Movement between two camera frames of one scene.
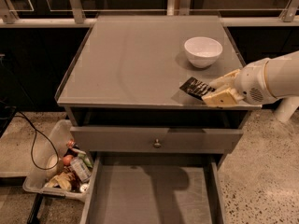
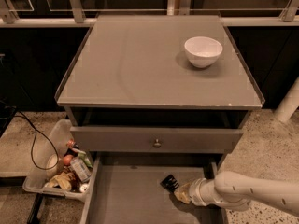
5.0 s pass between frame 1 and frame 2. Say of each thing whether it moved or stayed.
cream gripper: moved
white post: stayed
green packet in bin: stayed
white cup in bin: stayed
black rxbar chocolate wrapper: moved
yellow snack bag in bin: stayed
